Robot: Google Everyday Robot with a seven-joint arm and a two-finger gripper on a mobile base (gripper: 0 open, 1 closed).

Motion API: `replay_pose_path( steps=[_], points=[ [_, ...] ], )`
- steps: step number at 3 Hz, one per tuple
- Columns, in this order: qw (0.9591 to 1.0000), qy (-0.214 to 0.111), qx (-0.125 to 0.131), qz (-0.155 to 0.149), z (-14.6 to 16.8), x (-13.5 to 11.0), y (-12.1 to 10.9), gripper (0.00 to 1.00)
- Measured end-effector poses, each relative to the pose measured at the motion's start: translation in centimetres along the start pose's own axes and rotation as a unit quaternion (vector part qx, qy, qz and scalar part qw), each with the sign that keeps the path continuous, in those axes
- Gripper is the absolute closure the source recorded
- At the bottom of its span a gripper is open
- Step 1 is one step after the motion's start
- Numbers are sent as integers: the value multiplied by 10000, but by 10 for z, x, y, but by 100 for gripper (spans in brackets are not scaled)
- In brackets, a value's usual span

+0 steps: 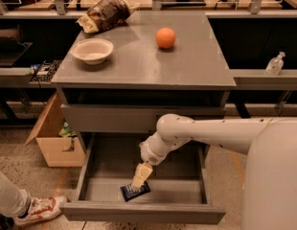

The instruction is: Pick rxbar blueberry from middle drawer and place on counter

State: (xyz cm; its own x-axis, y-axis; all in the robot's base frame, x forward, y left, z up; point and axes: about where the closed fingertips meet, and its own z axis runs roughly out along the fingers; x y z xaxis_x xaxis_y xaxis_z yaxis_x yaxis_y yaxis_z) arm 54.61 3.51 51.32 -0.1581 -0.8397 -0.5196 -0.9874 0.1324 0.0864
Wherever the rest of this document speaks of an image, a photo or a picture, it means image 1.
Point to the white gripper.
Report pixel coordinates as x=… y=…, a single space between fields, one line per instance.
x=149 y=152

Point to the dark blue rxbar wrapper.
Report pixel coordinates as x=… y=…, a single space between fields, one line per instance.
x=128 y=193

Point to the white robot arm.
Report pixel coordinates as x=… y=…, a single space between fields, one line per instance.
x=269 y=199

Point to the open grey middle drawer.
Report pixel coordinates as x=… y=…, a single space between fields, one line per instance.
x=179 y=191

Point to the closed grey top drawer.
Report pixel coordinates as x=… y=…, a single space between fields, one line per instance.
x=127 y=118

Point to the grey drawer cabinet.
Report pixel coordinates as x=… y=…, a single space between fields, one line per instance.
x=192 y=73

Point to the cardboard box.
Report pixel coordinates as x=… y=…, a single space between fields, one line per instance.
x=57 y=150

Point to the green snack bag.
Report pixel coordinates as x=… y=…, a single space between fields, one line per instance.
x=66 y=131

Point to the white red sneaker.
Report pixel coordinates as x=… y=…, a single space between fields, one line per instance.
x=41 y=209

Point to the white paper bowl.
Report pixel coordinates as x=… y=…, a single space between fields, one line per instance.
x=92 y=51

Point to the white trouser leg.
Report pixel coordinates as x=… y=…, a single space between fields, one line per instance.
x=14 y=202

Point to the orange fruit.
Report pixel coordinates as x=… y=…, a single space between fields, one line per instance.
x=165 y=38

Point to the patterned black white tray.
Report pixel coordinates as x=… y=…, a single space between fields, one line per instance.
x=45 y=71

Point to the brown chip bag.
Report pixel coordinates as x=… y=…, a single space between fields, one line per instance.
x=107 y=14

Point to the clear sanitizer bottle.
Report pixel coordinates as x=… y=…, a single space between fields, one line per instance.
x=275 y=65

